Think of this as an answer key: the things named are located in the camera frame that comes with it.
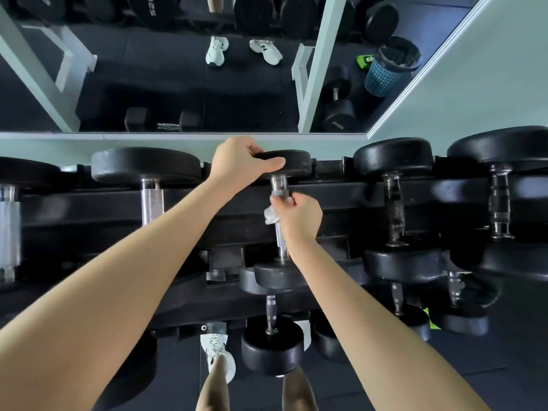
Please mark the large black dumbbell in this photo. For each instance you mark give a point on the large black dumbbell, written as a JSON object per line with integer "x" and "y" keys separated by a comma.
{"x": 132, "y": 372}

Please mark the person's left white sneaker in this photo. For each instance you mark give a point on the person's left white sneaker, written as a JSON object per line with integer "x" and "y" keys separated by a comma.
{"x": 216, "y": 346}

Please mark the person's right forearm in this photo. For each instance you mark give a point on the person's right forearm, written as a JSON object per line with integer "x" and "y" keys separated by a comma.
{"x": 376, "y": 338}

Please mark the black dumbbell rack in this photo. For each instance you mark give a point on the black dumbbell rack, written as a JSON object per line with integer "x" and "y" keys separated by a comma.
{"x": 85, "y": 209}

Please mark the green wet wipes pack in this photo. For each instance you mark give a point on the green wet wipes pack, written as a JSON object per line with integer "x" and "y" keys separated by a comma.
{"x": 432, "y": 323}

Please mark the person's right leg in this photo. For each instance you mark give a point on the person's right leg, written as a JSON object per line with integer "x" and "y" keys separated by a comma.
{"x": 299, "y": 393}

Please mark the medium black dumbbell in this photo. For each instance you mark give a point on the medium black dumbbell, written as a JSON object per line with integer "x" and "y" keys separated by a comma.
{"x": 272, "y": 351}
{"x": 325, "y": 342}

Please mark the person's white sneaker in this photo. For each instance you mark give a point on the person's white sneaker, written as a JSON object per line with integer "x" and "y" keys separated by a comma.
{"x": 305, "y": 333}
{"x": 216, "y": 346}

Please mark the person's left forearm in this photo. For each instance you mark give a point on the person's left forearm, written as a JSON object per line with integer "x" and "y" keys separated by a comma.
{"x": 107, "y": 303}

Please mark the person's left hand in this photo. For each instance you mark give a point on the person's left hand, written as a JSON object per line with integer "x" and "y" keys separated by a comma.
{"x": 239, "y": 166}

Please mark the white wet wipe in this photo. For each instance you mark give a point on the white wet wipe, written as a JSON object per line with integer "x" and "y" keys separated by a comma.
{"x": 270, "y": 216}

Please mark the person's right hand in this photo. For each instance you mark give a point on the person's right hand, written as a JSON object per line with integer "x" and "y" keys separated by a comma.
{"x": 302, "y": 218}

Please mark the person's right white sneaker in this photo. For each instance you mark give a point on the person's right white sneaker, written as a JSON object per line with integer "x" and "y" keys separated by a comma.
{"x": 305, "y": 333}

